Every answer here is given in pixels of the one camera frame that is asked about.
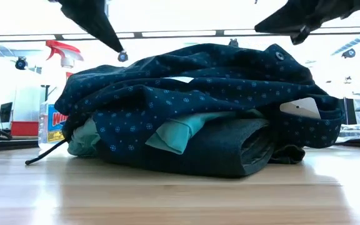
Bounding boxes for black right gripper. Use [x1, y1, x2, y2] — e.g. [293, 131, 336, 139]
[254, 0, 360, 46]

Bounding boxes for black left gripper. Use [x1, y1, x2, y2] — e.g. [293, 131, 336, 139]
[54, 0, 126, 54]

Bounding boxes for dark blue patterned garment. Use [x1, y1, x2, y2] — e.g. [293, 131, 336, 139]
[54, 42, 345, 164]

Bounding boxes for turquoise shorts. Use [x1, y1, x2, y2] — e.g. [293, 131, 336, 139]
[67, 111, 263, 158]

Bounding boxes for black garments pile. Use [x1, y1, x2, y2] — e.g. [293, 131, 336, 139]
[24, 138, 69, 166]

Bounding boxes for small red storage bin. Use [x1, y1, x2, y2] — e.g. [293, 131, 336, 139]
[10, 121, 39, 137]

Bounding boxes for black room partition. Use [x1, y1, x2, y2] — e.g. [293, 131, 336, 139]
[339, 97, 358, 125]

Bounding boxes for slim clear spray bottle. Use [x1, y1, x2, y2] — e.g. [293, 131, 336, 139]
[335, 122, 360, 144]

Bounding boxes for black background monitor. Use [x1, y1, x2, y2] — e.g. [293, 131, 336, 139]
[0, 102, 13, 123]

